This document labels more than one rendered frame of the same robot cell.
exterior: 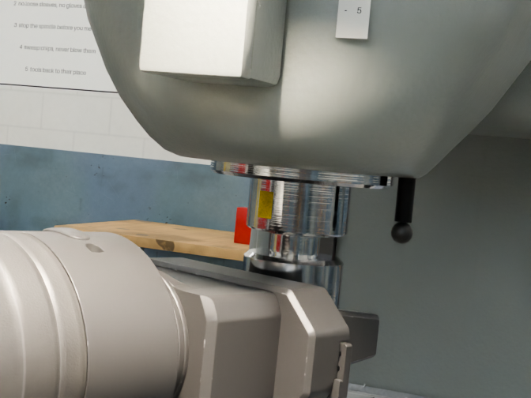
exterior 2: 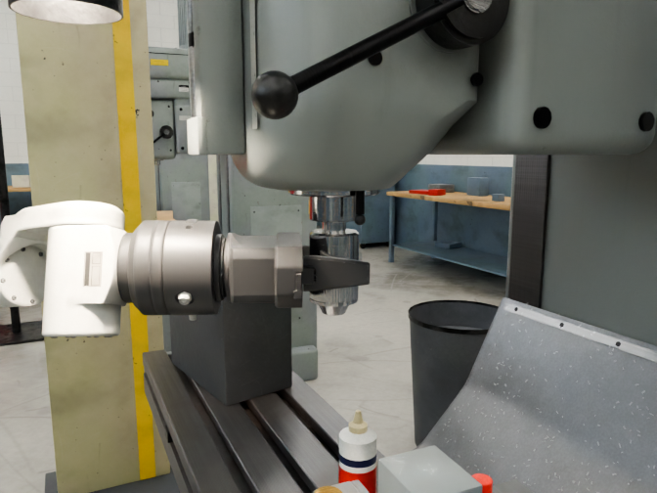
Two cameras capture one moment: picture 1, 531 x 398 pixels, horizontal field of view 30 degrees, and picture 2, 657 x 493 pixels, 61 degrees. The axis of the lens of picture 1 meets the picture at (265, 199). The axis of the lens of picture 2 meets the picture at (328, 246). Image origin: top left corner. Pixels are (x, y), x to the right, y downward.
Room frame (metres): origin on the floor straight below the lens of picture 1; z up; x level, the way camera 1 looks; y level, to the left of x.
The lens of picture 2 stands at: (0.08, -0.37, 1.34)
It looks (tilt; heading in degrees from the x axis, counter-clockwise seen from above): 10 degrees down; 44
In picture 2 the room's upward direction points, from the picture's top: straight up
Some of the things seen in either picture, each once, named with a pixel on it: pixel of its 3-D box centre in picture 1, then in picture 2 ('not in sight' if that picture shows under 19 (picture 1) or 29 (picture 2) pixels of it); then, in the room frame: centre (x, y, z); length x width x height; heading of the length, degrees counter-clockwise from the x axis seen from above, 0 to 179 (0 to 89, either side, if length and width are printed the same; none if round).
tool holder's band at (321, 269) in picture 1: (293, 264); (333, 236); (0.46, -0.02, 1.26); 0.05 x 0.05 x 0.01
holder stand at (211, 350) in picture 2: not in sight; (227, 318); (0.62, 0.38, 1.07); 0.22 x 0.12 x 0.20; 80
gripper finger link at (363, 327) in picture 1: (338, 340); (335, 274); (0.44, -0.04, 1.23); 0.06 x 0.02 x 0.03; 138
